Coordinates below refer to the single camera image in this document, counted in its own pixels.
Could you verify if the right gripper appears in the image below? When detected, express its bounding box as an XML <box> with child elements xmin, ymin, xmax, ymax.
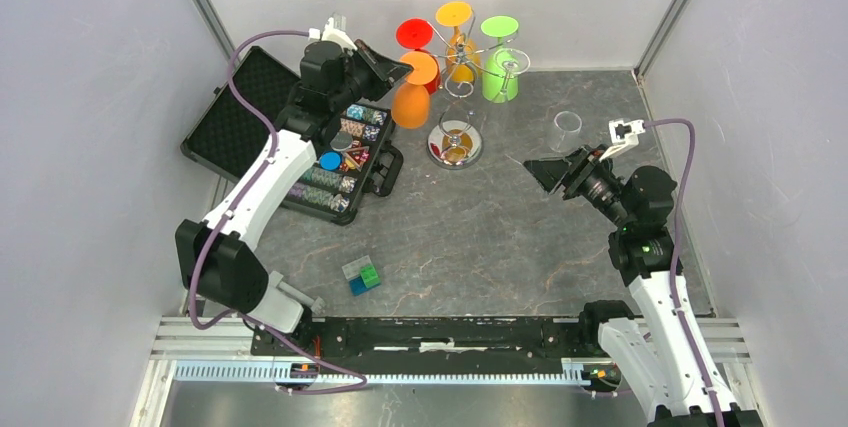
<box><xmin>524</xmin><ymin>143</ymin><xmax>634</xmax><ymax>230</ymax></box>

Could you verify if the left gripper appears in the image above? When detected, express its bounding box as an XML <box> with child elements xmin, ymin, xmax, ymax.
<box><xmin>329</xmin><ymin>39</ymin><xmax>412</xmax><ymax>113</ymax></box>

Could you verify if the orange wine glass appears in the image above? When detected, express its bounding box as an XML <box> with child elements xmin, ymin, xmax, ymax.
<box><xmin>391</xmin><ymin>51</ymin><xmax>439</xmax><ymax>129</ymax></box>

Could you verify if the clear wine glass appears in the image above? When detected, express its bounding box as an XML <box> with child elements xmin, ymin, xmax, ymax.
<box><xmin>542</xmin><ymin>111</ymin><xmax>583</xmax><ymax>162</ymax></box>
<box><xmin>494</xmin><ymin>48</ymin><xmax>531</xmax><ymax>103</ymax></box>

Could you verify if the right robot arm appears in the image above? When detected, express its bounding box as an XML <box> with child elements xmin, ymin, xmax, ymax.
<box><xmin>523</xmin><ymin>145</ymin><xmax>763</xmax><ymax>426</ymax></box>

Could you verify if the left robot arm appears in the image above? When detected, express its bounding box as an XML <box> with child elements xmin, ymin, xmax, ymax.
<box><xmin>175</xmin><ymin>40</ymin><xmax>413</xmax><ymax>355</ymax></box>

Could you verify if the red wine glass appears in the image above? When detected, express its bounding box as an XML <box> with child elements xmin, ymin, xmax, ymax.
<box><xmin>395</xmin><ymin>18</ymin><xmax>441</xmax><ymax>95</ymax></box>

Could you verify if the yellow wine glass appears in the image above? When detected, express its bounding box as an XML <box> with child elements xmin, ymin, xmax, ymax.
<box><xmin>435</xmin><ymin>1</ymin><xmax>480</xmax><ymax>87</ymax></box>

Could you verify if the chrome wine glass rack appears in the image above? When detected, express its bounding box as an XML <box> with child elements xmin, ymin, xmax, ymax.
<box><xmin>427</xmin><ymin>28</ymin><xmax>519</xmax><ymax>170</ymax></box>

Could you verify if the green wine glass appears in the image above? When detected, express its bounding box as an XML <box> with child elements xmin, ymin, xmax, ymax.
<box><xmin>480</xmin><ymin>15</ymin><xmax>519</xmax><ymax>104</ymax></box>

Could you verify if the blue poker chip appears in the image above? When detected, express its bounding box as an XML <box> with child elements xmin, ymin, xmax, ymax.
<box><xmin>319</xmin><ymin>151</ymin><xmax>343</xmax><ymax>171</ymax></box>

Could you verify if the black poker chip case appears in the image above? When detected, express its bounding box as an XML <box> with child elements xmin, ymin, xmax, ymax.
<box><xmin>181</xmin><ymin>41</ymin><xmax>412</xmax><ymax>225</ymax></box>

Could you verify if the colourful block cube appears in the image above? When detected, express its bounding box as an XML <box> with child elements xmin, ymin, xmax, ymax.
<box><xmin>342</xmin><ymin>255</ymin><xmax>382</xmax><ymax>296</ymax></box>

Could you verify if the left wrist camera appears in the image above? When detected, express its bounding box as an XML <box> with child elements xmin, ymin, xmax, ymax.
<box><xmin>308</xmin><ymin>13</ymin><xmax>357</xmax><ymax>51</ymax></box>

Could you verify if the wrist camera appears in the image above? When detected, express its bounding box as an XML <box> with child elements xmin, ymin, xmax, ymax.
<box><xmin>308</xmin><ymin>13</ymin><xmax>357</xmax><ymax>51</ymax></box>
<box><xmin>600</xmin><ymin>119</ymin><xmax>646</xmax><ymax>161</ymax></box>

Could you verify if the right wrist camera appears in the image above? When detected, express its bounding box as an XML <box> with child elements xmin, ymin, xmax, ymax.
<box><xmin>600</xmin><ymin>119</ymin><xmax>646</xmax><ymax>161</ymax></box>

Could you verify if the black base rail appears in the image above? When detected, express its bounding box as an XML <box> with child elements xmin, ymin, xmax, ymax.
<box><xmin>148</xmin><ymin>315</ymin><xmax>750</xmax><ymax>389</ymax></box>

